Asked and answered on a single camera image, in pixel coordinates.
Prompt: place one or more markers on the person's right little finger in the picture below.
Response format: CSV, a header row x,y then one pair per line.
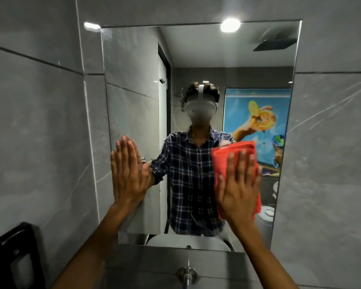
x,y
258,177

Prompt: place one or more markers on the person's right hand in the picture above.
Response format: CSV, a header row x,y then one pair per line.
x,y
239,198

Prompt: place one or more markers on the person's left forearm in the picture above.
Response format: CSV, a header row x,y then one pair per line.
x,y
93,246

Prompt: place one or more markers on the person's right thumb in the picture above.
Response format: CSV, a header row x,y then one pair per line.
x,y
223,196

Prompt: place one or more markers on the rectangular wall mirror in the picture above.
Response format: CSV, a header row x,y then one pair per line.
x,y
138,102

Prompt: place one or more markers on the person's right forearm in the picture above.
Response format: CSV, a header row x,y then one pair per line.
x,y
264,255

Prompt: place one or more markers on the person's right middle finger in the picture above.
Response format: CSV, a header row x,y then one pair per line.
x,y
242,165

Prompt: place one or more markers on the red cleaning cloth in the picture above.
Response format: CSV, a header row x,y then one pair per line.
x,y
219,165

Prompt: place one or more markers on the chrome faucet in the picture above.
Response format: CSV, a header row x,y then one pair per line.
x,y
187,276

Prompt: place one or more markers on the black wall soap dispenser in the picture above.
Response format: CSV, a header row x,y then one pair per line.
x,y
10,258

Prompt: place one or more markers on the person's left middle finger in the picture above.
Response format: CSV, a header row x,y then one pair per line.
x,y
125,156

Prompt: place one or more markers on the person's left thumb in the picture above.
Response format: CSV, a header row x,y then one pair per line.
x,y
145,177

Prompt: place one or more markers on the person's left hand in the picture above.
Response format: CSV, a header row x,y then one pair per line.
x,y
128,183

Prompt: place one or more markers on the person's left little finger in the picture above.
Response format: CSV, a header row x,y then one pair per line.
x,y
114,165

